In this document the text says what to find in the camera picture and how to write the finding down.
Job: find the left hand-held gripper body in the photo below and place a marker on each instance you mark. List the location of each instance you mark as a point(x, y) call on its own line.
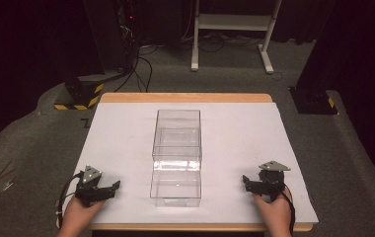
point(90, 191)

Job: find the black base with yellow mark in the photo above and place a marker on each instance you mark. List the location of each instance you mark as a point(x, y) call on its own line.
point(312, 100)

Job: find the black equipment with red light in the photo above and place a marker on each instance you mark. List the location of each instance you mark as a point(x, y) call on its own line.
point(128, 29)

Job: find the clear plastic box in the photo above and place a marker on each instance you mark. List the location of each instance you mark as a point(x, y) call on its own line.
point(177, 135)

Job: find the person's right hand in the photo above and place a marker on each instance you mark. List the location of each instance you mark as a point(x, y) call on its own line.
point(272, 210)

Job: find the white paper sheet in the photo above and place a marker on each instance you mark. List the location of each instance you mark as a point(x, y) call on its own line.
point(241, 148)

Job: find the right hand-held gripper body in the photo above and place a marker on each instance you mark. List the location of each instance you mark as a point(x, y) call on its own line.
point(271, 181)

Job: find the white metal stand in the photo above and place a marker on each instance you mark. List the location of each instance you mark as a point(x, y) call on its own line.
point(233, 22)

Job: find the person's left hand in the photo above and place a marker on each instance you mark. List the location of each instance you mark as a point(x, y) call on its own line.
point(83, 210)

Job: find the black base with hazard stripes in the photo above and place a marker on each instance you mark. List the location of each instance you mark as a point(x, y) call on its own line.
point(80, 94)

